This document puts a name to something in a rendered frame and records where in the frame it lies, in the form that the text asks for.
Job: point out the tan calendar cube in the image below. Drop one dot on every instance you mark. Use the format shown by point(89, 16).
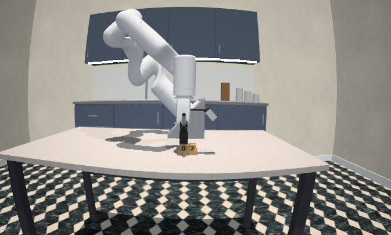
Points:
point(192, 146)
point(183, 147)

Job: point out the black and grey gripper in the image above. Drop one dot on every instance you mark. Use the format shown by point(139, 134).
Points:
point(183, 117)

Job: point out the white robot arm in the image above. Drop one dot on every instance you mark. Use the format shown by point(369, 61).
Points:
point(160, 54)

